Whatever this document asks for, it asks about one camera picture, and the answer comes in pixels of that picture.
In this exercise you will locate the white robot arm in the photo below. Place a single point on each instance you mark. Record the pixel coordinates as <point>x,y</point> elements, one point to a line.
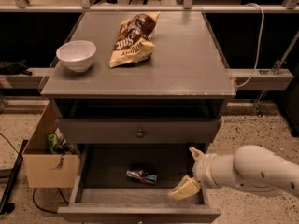
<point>252,169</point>

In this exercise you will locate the green snack packet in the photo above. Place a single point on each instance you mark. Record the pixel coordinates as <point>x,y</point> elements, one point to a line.
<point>53,142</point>

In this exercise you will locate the cardboard box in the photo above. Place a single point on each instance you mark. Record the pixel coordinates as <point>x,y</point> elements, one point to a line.
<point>44,169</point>

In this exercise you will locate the open grey middle drawer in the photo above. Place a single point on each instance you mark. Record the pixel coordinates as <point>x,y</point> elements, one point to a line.
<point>102,193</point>

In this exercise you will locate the round metal drawer knob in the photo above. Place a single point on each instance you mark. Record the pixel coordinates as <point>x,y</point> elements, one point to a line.
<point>140,134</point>

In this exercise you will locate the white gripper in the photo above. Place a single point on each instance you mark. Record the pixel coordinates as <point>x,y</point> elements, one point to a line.
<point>204,169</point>

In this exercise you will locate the grey drawer cabinet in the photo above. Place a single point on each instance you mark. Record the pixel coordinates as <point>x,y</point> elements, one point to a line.
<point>184,78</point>

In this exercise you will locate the closed grey top drawer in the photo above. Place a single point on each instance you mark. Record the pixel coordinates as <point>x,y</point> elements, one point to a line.
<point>123,131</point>

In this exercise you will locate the redbull can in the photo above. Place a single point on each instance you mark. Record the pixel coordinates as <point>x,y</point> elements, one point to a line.
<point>142,176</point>

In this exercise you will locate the white bowl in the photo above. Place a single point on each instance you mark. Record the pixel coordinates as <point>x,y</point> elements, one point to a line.
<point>77,56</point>

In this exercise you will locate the black cloth object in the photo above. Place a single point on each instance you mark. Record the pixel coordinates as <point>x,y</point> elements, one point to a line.
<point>14,68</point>

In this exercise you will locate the black flat bar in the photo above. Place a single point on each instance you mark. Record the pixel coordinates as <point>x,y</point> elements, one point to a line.
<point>11,175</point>

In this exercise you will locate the brown yellow chip bag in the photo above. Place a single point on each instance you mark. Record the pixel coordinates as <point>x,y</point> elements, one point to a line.
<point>133,44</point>

